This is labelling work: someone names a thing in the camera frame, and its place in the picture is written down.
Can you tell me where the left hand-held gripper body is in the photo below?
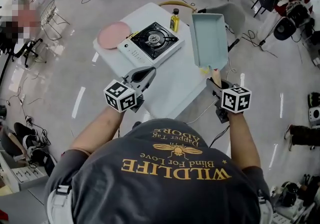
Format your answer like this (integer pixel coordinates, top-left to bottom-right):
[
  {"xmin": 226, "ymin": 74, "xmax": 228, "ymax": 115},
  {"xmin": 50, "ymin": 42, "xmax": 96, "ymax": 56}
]
[{"xmin": 103, "ymin": 75, "xmax": 146, "ymax": 114}]

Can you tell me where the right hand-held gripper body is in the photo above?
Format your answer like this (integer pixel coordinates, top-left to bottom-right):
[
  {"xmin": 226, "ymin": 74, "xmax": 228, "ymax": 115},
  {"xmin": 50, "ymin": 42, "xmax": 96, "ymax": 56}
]
[{"xmin": 213, "ymin": 85, "xmax": 252, "ymax": 124}]

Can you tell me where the white portable gas stove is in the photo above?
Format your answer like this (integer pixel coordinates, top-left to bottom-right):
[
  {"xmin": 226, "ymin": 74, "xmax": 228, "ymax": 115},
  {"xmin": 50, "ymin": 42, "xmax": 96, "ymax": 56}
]
[{"xmin": 117, "ymin": 21, "xmax": 186, "ymax": 67}]

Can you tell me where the light blue rectangular pan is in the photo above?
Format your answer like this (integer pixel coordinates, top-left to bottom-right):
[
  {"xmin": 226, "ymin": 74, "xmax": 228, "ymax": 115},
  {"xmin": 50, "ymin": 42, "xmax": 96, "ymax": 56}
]
[{"xmin": 191, "ymin": 13, "xmax": 229, "ymax": 87}]

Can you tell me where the person's left forearm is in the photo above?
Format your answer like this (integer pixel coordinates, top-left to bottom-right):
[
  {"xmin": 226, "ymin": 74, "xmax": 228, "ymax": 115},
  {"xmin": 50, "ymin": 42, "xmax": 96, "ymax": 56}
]
[{"xmin": 70, "ymin": 106, "xmax": 126, "ymax": 156}]

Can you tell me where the person's right forearm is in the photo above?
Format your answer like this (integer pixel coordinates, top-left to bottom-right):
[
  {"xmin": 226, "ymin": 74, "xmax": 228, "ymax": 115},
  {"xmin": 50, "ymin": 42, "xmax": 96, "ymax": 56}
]
[{"xmin": 226, "ymin": 111, "xmax": 261, "ymax": 170}]

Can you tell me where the white rectangular table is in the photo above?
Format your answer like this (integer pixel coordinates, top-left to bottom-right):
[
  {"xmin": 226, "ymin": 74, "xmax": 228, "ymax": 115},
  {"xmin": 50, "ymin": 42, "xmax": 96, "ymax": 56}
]
[{"xmin": 92, "ymin": 2, "xmax": 214, "ymax": 120}]

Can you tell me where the pink round plate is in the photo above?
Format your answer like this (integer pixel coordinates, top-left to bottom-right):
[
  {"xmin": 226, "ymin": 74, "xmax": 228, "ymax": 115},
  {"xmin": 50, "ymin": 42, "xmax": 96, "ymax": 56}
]
[{"xmin": 96, "ymin": 20, "xmax": 132, "ymax": 51}]

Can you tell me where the yellow oil bottle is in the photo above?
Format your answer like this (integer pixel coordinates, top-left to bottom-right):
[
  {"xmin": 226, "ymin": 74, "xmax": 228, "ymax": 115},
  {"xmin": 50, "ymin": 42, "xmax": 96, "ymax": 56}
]
[{"xmin": 169, "ymin": 8, "xmax": 181, "ymax": 33}]

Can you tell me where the wooden curved-back chair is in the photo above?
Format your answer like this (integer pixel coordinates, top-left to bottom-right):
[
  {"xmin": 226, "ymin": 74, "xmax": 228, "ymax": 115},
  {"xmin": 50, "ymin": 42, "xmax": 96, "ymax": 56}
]
[{"xmin": 157, "ymin": 0, "xmax": 197, "ymax": 14}]

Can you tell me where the black helmet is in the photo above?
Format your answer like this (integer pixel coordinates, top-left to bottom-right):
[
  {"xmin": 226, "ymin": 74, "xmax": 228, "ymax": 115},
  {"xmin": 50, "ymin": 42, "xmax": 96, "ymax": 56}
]
[{"xmin": 307, "ymin": 91, "xmax": 320, "ymax": 109}]

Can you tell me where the white round-faced device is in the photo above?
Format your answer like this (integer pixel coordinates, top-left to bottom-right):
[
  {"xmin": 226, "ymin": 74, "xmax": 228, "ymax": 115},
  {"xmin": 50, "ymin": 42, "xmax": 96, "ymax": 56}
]
[{"xmin": 307, "ymin": 106, "xmax": 320, "ymax": 128}]

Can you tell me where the person's dark grey printed shirt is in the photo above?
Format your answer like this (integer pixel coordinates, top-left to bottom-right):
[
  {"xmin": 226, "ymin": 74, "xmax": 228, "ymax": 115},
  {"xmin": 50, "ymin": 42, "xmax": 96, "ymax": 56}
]
[{"xmin": 44, "ymin": 117, "xmax": 274, "ymax": 224}]

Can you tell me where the grey desk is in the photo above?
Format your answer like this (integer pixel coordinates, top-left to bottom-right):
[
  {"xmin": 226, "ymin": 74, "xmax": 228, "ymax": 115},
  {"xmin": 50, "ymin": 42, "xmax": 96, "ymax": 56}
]
[{"xmin": 0, "ymin": 184, "xmax": 51, "ymax": 224}]

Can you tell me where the white power cable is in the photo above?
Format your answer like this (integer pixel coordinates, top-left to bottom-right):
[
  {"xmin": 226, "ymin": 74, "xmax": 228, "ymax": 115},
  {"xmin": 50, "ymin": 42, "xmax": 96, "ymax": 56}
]
[{"xmin": 184, "ymin": 67, "xmax": 237, "ymax": 126}]

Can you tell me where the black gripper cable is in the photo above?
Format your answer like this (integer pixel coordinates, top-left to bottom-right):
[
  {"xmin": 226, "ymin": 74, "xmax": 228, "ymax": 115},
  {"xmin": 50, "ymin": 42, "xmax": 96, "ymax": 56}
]
[{"xmin": 209, "ymin": 124, "xmax": 230, "ymax": 148}]

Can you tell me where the white wire chair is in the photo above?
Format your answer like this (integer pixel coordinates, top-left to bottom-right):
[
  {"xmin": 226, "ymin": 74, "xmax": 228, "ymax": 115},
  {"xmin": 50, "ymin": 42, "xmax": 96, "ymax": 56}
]
[{"xmin": 39, "ymin": 0, "xmax": 71, "ymax": 42}]

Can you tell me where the white harness strap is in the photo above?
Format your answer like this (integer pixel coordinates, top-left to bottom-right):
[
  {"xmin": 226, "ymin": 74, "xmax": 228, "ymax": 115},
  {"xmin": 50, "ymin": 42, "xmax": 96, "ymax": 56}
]
[
  {"xmin": 256, "ymin": 189, "xmax": 275, "ymax": 224},
  {"xmin": 46, "ymin": 184, "xmax": 74, "ymax": 224}
]

